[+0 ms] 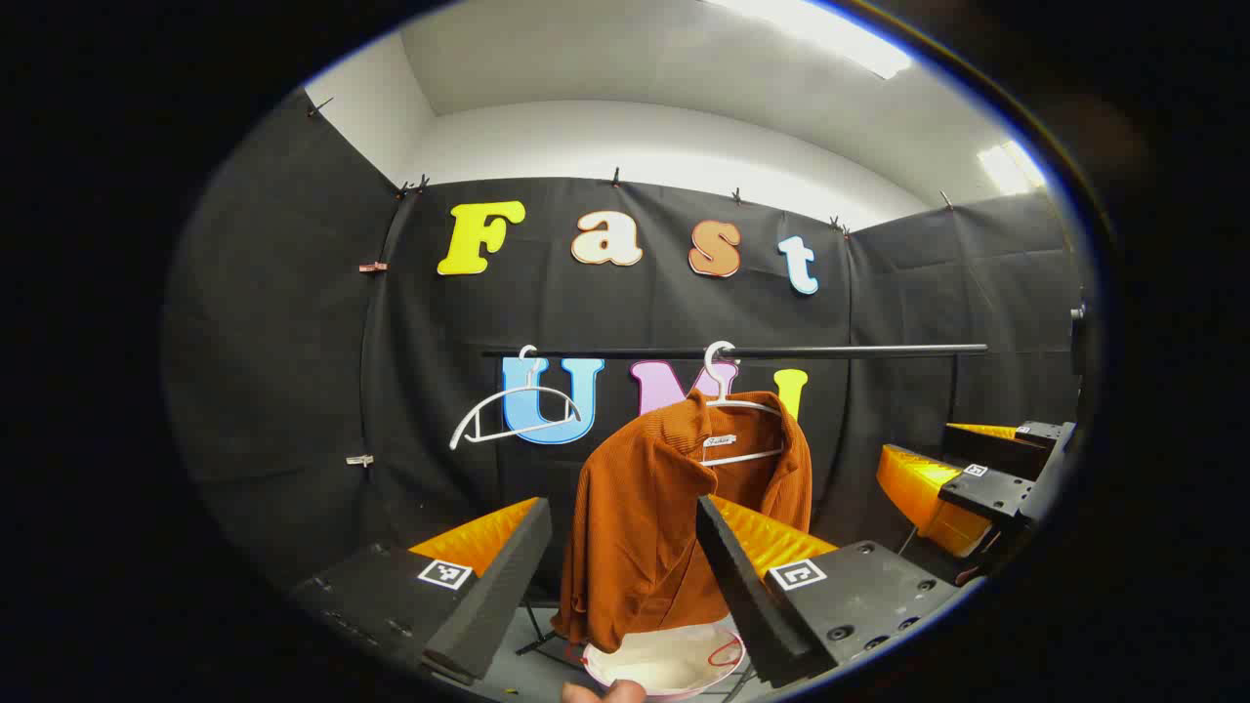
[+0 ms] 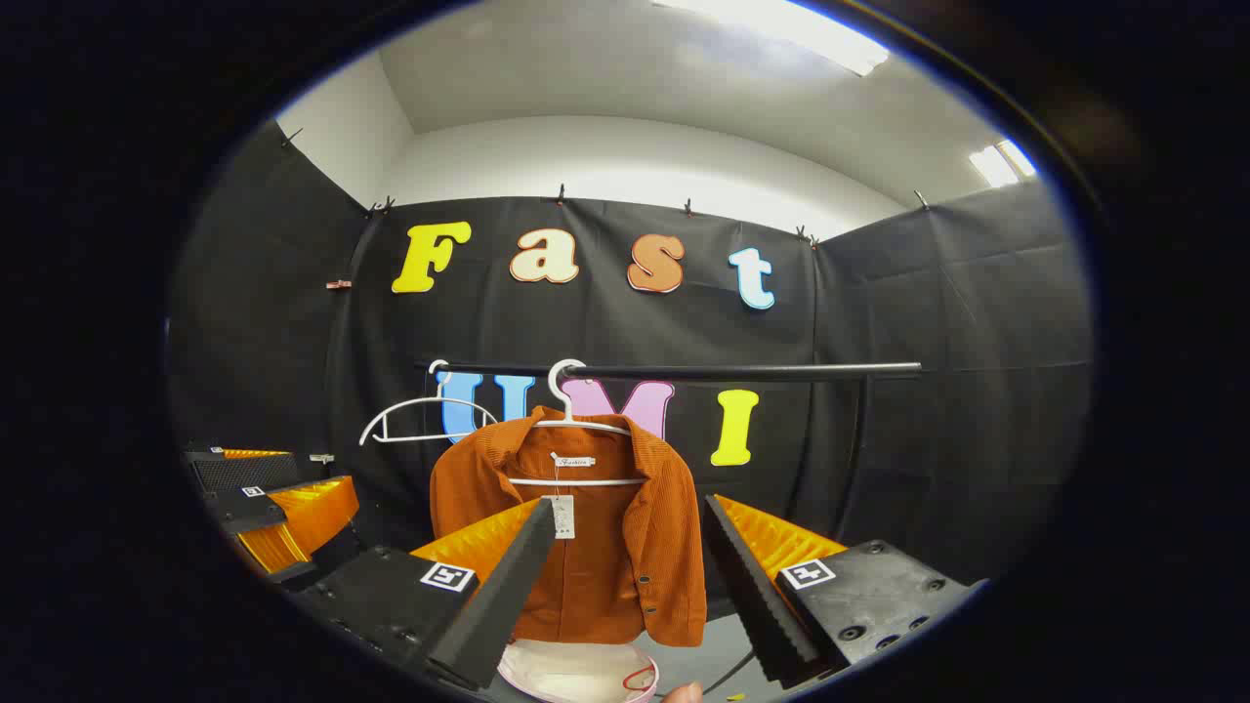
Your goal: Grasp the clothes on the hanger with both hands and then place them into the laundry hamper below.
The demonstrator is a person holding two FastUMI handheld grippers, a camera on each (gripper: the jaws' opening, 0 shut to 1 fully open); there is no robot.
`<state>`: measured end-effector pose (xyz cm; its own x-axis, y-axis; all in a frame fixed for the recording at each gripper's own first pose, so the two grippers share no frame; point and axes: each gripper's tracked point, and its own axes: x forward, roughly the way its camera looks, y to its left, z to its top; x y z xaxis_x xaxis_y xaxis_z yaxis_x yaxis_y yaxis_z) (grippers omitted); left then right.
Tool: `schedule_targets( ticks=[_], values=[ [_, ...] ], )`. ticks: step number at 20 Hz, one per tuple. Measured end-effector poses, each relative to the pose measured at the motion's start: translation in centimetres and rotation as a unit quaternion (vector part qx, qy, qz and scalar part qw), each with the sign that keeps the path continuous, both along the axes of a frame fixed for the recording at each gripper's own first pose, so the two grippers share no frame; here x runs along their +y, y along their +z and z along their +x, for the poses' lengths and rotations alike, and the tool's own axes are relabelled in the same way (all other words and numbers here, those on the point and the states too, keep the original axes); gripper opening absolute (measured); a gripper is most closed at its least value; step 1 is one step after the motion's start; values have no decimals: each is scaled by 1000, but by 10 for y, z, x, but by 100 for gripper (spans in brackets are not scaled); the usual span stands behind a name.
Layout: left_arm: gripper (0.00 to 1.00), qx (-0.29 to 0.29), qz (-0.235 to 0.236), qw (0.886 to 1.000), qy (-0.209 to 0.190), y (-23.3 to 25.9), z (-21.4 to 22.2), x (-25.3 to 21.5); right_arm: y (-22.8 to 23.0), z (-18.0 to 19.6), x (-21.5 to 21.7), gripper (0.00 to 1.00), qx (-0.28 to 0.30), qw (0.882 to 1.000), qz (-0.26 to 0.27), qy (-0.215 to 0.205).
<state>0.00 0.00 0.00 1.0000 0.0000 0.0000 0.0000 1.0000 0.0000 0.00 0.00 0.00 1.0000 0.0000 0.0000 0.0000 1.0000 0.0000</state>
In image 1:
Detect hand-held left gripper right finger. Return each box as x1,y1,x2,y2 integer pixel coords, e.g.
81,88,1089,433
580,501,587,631
695,493,963,688

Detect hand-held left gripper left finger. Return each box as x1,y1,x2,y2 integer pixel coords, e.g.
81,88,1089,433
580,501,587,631
291,496,554,684

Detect white laundry hamper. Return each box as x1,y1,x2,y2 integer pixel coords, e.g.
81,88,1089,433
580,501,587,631
583,620,748,702

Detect orange ribbed shirt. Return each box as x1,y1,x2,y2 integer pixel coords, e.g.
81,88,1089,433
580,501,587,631
552,389,814,655

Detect white clothes hanger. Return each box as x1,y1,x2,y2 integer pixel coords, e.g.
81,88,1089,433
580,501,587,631
449,345,584,452
701,340,788,470

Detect black clothes rack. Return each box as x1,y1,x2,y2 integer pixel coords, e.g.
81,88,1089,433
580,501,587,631
481,342,989,684

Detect small ceiling light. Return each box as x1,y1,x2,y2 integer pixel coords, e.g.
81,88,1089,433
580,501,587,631
977,140,1048,196

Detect black backdrop cloth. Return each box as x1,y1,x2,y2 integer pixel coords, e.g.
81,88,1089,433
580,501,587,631
164,88,1085,626

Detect row of black clips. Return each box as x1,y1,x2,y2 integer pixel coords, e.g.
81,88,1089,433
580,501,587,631
308,96,956,240

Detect long ceiling light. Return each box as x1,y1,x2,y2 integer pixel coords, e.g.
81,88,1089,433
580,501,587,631
703,0,914,79

